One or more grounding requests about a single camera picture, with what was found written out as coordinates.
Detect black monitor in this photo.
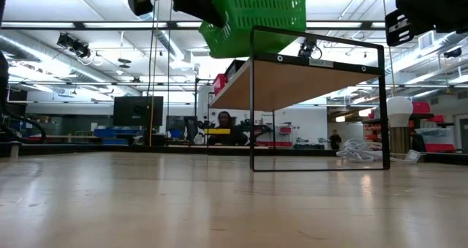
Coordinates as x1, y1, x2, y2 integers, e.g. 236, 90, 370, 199
112, 95, 165, 128

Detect person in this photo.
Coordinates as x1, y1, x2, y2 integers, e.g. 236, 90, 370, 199
207, 110, 249, 147
328, 129, 343, 151

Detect long wooden box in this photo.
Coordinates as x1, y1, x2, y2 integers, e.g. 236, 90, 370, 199
208, 25, 391, 173

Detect green plastic basket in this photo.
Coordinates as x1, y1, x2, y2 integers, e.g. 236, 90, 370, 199
198, 0, 308, 60

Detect rack with red bins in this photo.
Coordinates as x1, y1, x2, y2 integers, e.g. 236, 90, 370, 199
409, 100, 457, 154

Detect light bulb on wooden base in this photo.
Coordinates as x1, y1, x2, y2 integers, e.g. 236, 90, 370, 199
386, 96, 415, 155

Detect white usb cable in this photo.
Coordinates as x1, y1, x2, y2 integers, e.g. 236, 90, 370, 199
335, 138, 422, 165

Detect black ceiling-mounted camera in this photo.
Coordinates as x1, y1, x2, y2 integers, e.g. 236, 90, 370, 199
297, 38, 323, 60
442, 47, 463, 59
56, 31, 92, 59

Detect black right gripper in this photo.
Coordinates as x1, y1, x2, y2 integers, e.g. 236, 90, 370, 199
395, 0, 468, 36

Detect blue storage bins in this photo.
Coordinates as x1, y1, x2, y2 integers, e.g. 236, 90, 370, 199
93, 127, 143, 146

